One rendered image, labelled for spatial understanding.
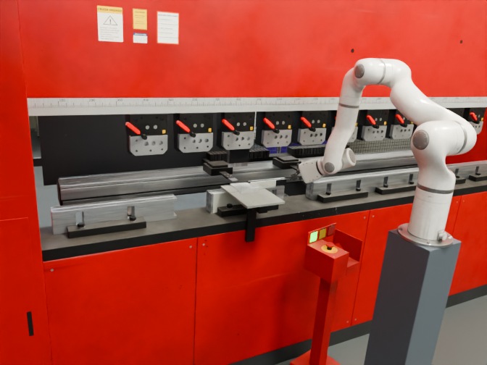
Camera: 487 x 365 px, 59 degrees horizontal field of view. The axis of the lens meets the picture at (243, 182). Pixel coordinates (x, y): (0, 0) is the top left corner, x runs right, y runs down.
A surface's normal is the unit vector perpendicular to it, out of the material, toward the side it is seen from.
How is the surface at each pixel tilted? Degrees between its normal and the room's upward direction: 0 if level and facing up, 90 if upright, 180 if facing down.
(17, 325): 90
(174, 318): 90
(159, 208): 90
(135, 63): 90
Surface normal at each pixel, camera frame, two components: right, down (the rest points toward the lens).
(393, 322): -0.86, 0.11
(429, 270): 0.51, 0.30
